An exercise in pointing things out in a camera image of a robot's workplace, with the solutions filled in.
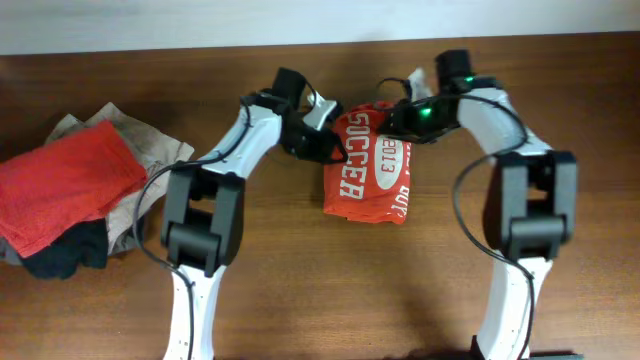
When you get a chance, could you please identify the orange t-shirt with white print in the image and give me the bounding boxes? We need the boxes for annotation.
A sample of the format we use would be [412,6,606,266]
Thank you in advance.
[323,102,412,224]

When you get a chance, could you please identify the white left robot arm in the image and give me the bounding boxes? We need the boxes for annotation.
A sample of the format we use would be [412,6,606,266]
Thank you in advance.
[161,68,347,360]

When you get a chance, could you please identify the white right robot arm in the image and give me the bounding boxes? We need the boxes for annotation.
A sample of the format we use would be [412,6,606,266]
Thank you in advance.
[379,49,578,360]

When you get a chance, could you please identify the folded black garment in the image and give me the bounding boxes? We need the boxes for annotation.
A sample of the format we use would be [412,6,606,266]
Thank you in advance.
[20,219,109,280]

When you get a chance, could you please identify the folded red shirt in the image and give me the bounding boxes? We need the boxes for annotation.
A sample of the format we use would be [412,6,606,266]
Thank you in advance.
[1,122,147,258]

